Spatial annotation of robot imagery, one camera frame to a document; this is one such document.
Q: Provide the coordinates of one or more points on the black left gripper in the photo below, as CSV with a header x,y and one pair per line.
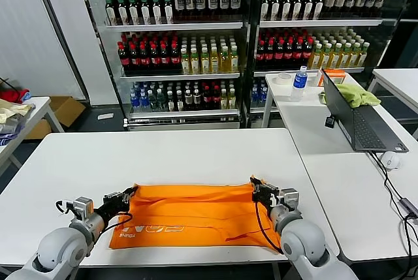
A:
x,y
111,209

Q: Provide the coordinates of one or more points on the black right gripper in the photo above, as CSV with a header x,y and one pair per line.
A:
x,y
271,200

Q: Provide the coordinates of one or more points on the orange t-shirt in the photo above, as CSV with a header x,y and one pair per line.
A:
x,y
196,214

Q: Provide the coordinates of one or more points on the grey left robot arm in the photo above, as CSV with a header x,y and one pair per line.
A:
x,y
58,247

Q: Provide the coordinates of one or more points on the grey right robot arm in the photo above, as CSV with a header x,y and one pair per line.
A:
x,y
303,241

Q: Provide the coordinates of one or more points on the white flat floor object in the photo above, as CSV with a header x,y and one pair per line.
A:
x,y
106,115

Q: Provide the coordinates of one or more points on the small blue water bottle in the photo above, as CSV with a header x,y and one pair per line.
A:
x,y
263,94
143,99
254,94
134,99

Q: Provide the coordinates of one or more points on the small yellow tea bottle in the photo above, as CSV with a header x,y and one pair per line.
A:
x,y
232,98
223,98

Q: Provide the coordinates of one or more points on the black usb dongle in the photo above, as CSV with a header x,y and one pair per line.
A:
x,y
330,121

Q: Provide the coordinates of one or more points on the white metal-leg table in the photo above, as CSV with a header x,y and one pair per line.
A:
x,y
280,93
397,80
40,104

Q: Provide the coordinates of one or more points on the small green water bottle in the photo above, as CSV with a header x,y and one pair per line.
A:
x,y
152,99
161,99

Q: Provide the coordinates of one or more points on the small cola bottle red cap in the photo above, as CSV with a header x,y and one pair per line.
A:
x,y
215,96
207,96

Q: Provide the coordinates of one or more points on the cardboard box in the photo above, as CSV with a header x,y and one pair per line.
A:
x,y
64,109

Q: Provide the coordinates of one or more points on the small dark tea bottle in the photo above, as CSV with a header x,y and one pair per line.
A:
x,y
170,100
179,100
197,98
188,98

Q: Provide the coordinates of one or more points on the white tape roll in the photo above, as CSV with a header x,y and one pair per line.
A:
x,y
280,80

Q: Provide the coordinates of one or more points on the dark grey laptop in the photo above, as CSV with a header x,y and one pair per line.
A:
x,y
339,109

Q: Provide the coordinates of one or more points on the clear water bottle blue label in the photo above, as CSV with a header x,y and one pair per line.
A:
x,y
299,83

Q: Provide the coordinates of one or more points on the blue striped cloth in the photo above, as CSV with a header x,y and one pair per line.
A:
x,y
6,138

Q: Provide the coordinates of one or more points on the grey cloth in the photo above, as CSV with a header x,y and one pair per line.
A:
x,y
12,124

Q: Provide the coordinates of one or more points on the white computer mouse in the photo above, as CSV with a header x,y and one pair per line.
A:
x,y
390,160

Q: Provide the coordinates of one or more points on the green cloth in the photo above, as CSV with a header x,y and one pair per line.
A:
x,y
358,96

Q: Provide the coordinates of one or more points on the light blue cloth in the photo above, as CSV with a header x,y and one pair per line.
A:
x,y
27,95

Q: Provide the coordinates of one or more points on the orange box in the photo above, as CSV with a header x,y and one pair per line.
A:
x,y
335,71

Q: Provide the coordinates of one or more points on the beige cloth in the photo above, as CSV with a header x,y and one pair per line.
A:
x,y
12,107

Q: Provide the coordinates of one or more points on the grey usb hub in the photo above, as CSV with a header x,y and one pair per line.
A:
x,y
409,206

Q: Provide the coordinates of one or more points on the red cloth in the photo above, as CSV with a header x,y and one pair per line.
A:
x,y
14,94

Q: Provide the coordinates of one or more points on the metal drinks shelf rack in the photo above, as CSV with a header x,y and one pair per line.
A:
x,y
175,26
319,21

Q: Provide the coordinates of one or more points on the dark drink bottle green cap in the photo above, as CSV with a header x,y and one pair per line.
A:
x,y
265,5
276,5
308,5
157,10
318,4
134,11
286,5
145,11
297,5
111,11
122,11
168,10

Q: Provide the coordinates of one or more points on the dark bottle beige label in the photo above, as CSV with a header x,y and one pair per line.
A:
x,y
361,0
382,0
351,0
330,0
371,0
340,0

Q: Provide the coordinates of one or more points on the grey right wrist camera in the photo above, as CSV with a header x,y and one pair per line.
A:
x,y
290,196

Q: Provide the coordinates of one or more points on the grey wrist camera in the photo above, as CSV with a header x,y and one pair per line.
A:
x,y
290,196
83,208

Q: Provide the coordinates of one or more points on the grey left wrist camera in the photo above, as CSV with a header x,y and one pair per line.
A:
x,y
83,208

